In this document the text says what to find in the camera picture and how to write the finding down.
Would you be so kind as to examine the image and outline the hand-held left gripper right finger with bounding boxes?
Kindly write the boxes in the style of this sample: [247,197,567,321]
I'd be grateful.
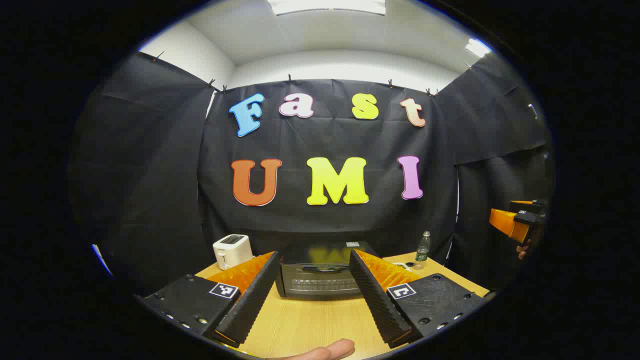
[348,249,489,349]

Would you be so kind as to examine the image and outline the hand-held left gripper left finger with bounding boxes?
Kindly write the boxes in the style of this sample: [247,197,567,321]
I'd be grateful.
[135,251,281,349]

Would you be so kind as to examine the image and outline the rectangular ceiling light panel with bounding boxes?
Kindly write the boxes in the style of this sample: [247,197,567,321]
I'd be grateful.
[266,0,387,16]

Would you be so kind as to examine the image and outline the clear plastic water bottle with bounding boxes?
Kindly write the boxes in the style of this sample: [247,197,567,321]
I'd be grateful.
[414,231,432,271]

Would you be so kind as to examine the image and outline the small ceiling light panel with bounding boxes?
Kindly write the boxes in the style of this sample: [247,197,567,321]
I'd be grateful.
[465,38,493,58]

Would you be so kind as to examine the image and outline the white toaster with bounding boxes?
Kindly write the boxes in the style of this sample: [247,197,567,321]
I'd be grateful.
[212,234,254,271]

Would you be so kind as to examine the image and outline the row of black cloth clips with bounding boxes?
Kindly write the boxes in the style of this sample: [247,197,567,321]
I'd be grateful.
[154,50,474,97]

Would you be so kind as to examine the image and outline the black electric oven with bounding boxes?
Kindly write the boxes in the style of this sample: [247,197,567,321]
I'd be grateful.
[274,241,382,301]

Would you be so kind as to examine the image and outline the black backdrop cloth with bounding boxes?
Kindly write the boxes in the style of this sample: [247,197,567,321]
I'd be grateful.
[70,50,553,296]

